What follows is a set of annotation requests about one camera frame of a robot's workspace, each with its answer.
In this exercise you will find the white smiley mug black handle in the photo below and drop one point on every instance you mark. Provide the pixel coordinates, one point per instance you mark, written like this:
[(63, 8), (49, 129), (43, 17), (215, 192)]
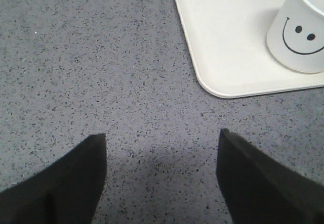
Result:
[(295, 38)]

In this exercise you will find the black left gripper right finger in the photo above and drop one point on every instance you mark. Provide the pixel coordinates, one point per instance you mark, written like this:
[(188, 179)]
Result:
[(258, 189)]

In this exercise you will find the cream rectangular plastic tray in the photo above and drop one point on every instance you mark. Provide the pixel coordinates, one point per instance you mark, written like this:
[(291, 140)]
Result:
[(227, 45)]

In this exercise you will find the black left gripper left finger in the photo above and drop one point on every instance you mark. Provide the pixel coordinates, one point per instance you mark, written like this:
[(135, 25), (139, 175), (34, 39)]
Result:
[(68, 191)]

